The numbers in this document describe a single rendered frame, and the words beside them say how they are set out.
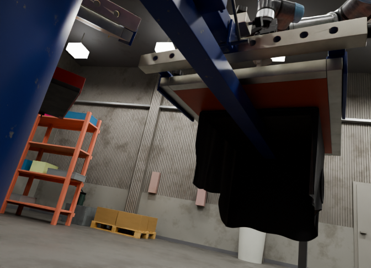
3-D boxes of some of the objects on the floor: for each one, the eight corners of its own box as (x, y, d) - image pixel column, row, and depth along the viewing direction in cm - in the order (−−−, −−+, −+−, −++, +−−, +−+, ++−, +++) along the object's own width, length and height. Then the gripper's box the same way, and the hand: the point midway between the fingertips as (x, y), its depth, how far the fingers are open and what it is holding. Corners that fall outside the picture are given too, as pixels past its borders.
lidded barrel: (264, 262, 608) (266, 226, 633) (264, 265, 552) (268, 224, 578) (236, 256, 626) (240, 221, 652) (234, 258, 570) (238, 219, 596)
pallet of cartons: (156, 238, 691) (160, 219, 707) (141, 239, 599) (146, 216, 615) (108, 228, 731) (112, 209, 747) (86, 227, 639) (93, 205, 655)
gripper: (275, 10, 104) (271, 57, 97) (280, 31, 113) (277, 74, 106) (252, 15, 108) (247, 61, 101) (259, 35, 117) (255, 77, 110)
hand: (255, 66), depth 105 cm, fingers open, 4 cm apart
